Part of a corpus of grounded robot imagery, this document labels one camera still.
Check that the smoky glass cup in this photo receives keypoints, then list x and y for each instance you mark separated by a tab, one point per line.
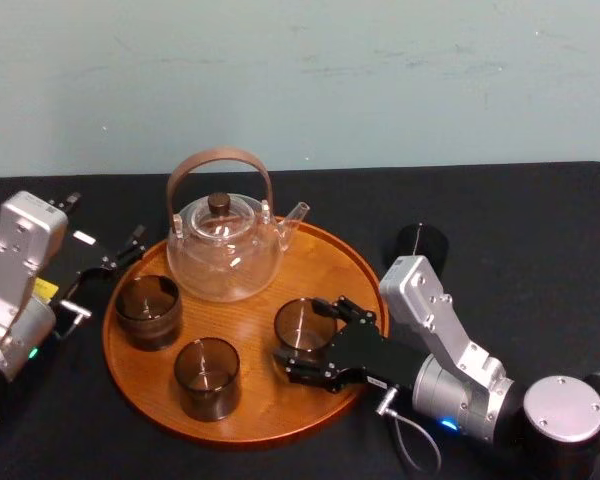
425	240
300	325
207	395
147	327

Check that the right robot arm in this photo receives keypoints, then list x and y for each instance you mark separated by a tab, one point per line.
562	412

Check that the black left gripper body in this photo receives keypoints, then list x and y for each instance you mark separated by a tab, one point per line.
75	260

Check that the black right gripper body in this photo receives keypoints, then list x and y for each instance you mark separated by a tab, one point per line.
375	357

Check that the black table cloth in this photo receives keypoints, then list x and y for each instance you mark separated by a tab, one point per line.
530	240

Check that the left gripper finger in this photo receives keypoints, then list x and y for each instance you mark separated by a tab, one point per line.
66	202
129	247

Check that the glass teapot lid brown knob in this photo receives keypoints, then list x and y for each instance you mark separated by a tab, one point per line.
219	210

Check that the round wooden tray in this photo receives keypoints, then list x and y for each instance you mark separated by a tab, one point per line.
265	400

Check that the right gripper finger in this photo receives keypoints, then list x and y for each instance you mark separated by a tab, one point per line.
347	310
307	367

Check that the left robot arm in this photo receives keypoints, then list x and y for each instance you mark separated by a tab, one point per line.
20	240

